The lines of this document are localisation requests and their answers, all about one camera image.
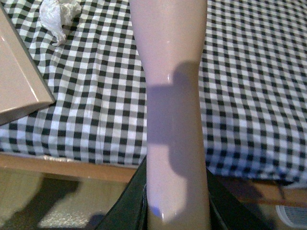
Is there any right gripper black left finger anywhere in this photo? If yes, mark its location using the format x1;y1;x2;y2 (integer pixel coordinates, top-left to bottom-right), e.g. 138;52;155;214
95;159;147;230

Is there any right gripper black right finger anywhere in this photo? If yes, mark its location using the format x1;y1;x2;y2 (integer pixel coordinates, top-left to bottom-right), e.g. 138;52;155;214
207;170;269;230

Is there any crumpled white tissue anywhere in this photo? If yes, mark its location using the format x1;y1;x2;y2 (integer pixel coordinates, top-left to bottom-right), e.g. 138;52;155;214
39;0;82;46

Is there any black white checkered bedsheet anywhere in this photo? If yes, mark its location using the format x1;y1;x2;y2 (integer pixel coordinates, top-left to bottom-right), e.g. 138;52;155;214
0;0;307;186

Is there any beige plastic dustpan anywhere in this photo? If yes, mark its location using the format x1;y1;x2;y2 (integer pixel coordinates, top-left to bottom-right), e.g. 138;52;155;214
0;6;55;125

